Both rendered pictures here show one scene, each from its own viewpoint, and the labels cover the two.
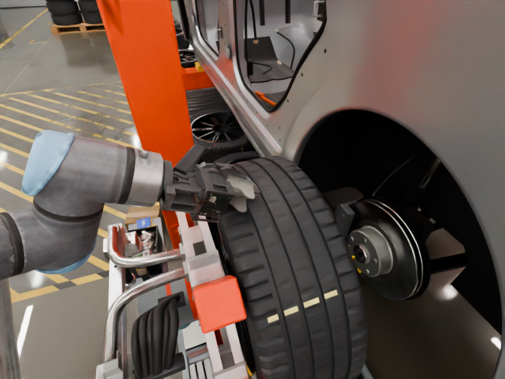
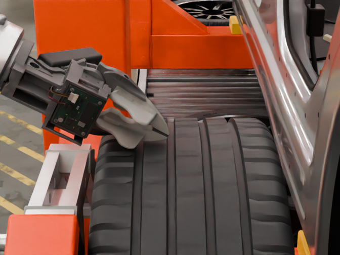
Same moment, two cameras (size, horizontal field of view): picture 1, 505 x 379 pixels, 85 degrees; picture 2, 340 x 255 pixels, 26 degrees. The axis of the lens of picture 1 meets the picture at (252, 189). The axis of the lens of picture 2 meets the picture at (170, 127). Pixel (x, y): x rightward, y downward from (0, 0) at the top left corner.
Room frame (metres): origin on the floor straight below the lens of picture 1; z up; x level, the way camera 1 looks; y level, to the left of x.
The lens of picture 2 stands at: (-0.38, -0.31, 1.56)
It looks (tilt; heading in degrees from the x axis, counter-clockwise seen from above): 23 degrees down; 20
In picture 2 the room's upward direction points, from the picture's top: straight up
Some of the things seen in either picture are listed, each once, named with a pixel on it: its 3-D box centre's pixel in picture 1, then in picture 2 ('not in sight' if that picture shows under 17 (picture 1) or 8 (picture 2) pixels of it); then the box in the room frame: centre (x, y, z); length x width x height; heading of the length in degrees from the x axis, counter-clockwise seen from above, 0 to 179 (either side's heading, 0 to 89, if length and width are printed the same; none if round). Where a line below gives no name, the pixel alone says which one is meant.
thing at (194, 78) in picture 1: (185, 69); (208, 27); (2.76, 0.64, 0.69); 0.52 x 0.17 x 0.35; 110
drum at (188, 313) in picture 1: (182, 295); not in sight; (0.38, 0.20, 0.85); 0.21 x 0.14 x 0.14; 110
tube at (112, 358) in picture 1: (149, 304); not in sight; (0.27, 0.21, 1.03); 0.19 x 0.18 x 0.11; 110
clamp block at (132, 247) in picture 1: (122, 246); not in sight; (0.49, 0.38, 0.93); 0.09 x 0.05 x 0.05; 110
